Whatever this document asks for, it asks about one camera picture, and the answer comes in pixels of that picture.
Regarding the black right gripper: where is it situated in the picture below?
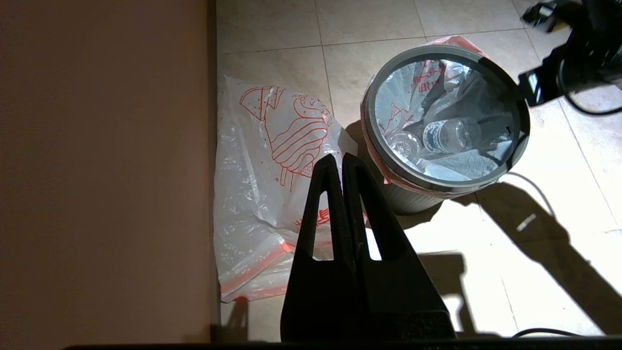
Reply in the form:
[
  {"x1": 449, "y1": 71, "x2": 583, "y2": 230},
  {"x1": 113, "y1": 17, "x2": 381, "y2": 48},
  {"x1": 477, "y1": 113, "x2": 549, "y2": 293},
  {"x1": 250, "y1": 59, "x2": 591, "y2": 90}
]
[{"x1": 559, "y1": 0, "x2": 622, "y2": 84}]

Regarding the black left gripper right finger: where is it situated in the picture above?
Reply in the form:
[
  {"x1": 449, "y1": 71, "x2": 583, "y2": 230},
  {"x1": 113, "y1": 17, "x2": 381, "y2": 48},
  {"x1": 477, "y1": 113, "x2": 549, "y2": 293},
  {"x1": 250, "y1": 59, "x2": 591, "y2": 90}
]
[{"x1": 343, "y1": 153, "x2": 457, "y2": 341}]

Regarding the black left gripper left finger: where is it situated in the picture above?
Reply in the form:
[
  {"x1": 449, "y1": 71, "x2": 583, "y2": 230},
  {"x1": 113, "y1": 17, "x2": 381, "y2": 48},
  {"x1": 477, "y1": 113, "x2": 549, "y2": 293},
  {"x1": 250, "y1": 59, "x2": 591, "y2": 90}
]
[{"x1": 280, "y1": 154, "x2": 363, "y2": 341}]

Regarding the black trash bin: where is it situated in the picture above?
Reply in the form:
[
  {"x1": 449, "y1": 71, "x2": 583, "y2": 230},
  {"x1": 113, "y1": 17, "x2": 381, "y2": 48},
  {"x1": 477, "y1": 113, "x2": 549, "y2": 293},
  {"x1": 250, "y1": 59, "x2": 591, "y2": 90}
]
[{"x1": 362, "y1": 122, "x2": 531, "y2": 215}]

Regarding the grey bin rim ring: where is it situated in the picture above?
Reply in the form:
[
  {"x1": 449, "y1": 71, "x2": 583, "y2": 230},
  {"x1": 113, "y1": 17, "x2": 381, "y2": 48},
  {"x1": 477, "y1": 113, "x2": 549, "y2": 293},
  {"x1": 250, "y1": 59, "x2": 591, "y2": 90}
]
[{"x1": 362, "y1": 45, "x2": 532, "y2": 195}]

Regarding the red-printed bag holding bottles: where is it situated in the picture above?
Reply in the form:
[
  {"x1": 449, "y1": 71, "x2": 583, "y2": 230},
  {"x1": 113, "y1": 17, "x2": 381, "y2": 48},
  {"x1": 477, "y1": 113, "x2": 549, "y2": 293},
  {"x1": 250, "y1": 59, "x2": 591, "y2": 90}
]
[{"x1": 362, "y1": 35, "x2": 523, "y2": 186}]

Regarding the flat red-printed plastic bag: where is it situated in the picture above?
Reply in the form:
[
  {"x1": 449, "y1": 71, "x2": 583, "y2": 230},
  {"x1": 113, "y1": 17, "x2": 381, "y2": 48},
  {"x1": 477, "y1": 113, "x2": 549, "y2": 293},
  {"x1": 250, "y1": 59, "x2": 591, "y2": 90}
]
[{"x1": 213, "y1": 75, "x2": 371, "y2": 303}]

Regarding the clear crushed plastic bottle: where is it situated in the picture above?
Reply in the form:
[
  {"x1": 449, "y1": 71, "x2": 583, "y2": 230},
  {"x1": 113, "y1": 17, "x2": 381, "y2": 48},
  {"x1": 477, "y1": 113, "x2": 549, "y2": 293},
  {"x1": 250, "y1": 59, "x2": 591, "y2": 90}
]
[{"x1": 387, "y1": 131, "x2": 423, "y2": 164}]

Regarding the clear bottle with blue label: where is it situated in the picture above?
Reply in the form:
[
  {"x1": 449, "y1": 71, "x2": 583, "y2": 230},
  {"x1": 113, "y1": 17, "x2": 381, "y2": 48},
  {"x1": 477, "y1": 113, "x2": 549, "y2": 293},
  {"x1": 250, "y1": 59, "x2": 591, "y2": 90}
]
[{"x1": 421, "y1": 118, "x2": 482, "y2": 156}]

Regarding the black and white wrist camera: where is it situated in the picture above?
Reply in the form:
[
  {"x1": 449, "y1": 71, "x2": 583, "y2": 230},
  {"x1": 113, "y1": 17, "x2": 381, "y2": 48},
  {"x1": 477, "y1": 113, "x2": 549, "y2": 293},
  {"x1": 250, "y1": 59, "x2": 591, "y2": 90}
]
[{"x1": 522, "y1": 0, "x2": 572, "y2": 33}]

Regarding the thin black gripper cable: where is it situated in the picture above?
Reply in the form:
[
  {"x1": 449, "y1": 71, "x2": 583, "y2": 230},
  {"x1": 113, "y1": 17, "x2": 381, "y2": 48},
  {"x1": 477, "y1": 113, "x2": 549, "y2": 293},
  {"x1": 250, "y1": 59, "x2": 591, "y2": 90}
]
[{"x1": 556, "y1": 58, "x2": 622, "y2": 117}]

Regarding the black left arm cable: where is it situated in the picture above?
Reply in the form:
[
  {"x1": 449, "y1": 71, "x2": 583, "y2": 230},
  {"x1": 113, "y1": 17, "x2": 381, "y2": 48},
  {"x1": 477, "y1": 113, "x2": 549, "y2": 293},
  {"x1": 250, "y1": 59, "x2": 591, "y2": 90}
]
[{"x1": 510, "y1": 328, "x2": 576, "y2": 339}]

